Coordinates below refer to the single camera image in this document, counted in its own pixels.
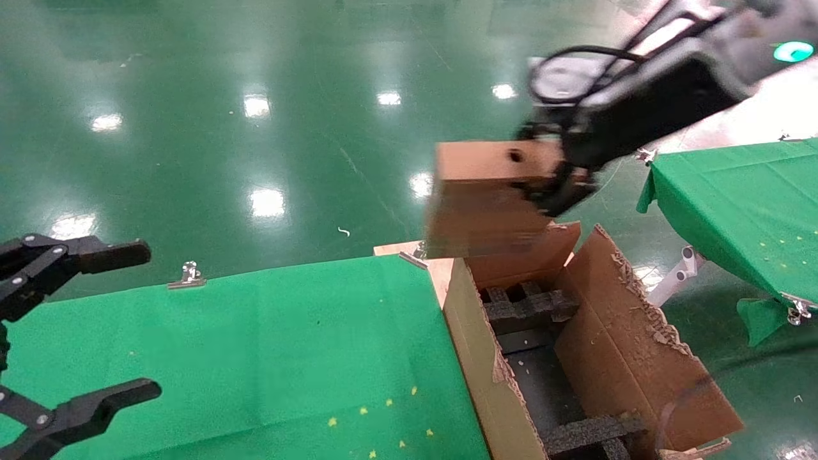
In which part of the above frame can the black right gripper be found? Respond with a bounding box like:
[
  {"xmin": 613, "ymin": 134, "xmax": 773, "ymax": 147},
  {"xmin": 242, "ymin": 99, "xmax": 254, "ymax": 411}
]
[{"xmin": 511, "ymin": 54, "xmax": 748, "ymax": 218}]

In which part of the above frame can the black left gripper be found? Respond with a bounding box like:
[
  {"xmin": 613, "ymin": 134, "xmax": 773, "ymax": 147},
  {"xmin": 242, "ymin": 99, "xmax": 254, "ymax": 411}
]
[{"xmin": 0, "ymin": 234, "xmax": 162, "ymax": 460}]

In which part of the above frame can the small cardboard box with hole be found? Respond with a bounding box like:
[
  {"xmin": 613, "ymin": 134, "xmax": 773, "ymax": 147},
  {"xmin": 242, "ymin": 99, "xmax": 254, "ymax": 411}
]
[{"xmin": 425, "ymin": 139, "xmax": 592, "ymax": 259}]

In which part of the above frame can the large open cardboard carton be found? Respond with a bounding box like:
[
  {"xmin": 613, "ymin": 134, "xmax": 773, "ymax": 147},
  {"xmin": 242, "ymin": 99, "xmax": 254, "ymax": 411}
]
[{"xmin": 443, "ymin": 220, "xmax": 745, "ymax": 460}]

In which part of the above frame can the black foam insert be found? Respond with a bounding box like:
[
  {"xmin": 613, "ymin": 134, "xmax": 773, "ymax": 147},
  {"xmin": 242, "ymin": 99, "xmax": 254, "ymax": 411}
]
[
  {"xmin": 542, "ymin": 414, "xmax": 647, "ymax": 460},
  {"xmin": 481, "ymin": 281, "xmax": 581, "ymax": 334}
]

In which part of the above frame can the white table leg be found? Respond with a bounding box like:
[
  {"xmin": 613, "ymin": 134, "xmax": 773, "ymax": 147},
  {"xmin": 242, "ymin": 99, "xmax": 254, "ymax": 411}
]
[{"xmin": 647, "ymin": 246, "xmax": 706, "ymax": 309}]

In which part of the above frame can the green cloth on side table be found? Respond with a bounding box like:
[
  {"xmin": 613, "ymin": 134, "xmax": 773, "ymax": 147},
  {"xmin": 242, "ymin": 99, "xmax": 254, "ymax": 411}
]
[{"xmin": 637, "ymin": 137, "xmax": 818, "ymax": 348}]

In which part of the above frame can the green tablecloth with yellow specks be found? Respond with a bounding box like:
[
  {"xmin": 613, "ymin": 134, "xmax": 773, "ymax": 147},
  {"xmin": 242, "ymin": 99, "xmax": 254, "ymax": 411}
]
[{"xmin": 0, "ymin": 254, "xmax": 493, "ymax": 460}]

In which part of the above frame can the black foam bottom sheet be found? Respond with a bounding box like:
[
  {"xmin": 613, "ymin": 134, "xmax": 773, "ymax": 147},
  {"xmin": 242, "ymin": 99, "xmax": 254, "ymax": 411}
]
[{"xmin": 497, "ymin": 329, "xmax": 592, "ymax": 441}]

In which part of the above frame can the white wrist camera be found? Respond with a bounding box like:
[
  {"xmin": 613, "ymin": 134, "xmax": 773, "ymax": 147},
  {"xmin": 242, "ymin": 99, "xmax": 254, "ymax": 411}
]
[{"xmin": 528, "ymin": 54, "xmax": 617, "ymax": 106}]

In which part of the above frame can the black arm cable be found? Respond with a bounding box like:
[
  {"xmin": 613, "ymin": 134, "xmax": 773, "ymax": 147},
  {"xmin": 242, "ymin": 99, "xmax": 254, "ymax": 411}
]
[{"xmin": 529, "ymin": 45, "xmax": 647, "ymax": 106}]

